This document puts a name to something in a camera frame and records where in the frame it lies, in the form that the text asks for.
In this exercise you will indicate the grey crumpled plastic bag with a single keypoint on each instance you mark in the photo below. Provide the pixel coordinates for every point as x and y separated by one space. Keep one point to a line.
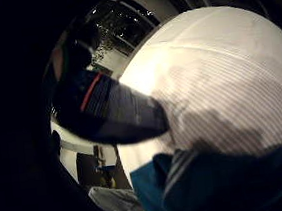
118 203

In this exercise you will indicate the dark framed window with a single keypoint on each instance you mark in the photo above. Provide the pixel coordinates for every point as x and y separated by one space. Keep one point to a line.
123 23

